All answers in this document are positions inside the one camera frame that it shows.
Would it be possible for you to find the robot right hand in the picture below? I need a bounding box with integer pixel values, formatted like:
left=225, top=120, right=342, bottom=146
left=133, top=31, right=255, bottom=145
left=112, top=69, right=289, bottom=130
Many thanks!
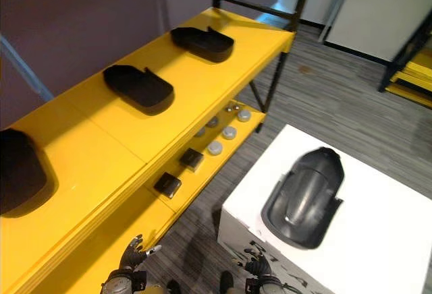
left=242, top=248, right=273, bottom=276

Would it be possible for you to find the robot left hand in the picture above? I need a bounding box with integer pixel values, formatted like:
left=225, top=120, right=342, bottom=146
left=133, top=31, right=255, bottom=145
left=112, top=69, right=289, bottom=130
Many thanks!
left=118, top=235, right=163, bottom=271

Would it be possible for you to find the yellow shelf board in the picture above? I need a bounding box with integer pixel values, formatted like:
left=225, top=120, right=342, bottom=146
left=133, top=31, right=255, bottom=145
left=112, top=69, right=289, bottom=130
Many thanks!
left=50, top=98, right=267, bottom=294
left=0, top=7, right=296, bottom=294

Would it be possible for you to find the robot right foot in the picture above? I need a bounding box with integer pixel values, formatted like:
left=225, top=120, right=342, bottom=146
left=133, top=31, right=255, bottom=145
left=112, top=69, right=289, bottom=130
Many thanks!
left=219, top=270, right=236, bottom=294

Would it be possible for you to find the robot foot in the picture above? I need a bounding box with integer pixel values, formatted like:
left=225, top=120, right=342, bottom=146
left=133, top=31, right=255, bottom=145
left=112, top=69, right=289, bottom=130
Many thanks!
left=166, top=278, right=182, bottom=294
left=219, top=270, right=236, bottom=294

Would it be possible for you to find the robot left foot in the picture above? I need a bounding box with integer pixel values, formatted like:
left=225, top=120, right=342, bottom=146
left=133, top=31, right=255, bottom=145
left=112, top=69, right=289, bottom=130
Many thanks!
left=166, top=278, right=182, bottom=294

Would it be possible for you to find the black plastic housing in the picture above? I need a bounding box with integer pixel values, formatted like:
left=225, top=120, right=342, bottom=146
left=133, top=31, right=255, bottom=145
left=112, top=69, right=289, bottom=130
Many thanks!
left=0, top=128, right=59, bottom=219
left=103, top=64, right=176, bottom=117
left=170, top=26, right=236, bottom=64
left=260, top=146, right=346, bottom=251

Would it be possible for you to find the black square box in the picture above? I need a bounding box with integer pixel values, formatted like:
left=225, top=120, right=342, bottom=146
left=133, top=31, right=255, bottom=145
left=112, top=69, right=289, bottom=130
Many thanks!
left=153, top=171, right=183, bottom=199
left=178, top=148, right=206, bottom=173

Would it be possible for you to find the white box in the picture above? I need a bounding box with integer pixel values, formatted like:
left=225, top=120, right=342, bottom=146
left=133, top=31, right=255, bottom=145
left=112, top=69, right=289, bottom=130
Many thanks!
left=217, top=124, right=432, bottom=294

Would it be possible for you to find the blue pole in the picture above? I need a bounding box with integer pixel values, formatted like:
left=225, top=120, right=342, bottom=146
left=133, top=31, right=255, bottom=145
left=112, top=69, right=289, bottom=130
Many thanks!
left=0, top=34, right=55, bottom=102

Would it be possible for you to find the yellow and black rack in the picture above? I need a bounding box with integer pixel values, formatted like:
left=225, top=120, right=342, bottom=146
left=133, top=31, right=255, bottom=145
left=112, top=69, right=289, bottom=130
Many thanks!
left=377, top=20, right=432, bottom=109

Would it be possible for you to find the black rack frame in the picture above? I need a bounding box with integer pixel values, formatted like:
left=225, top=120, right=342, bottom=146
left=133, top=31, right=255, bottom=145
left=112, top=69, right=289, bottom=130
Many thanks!
left=211, top=0, right=317, bottom=134

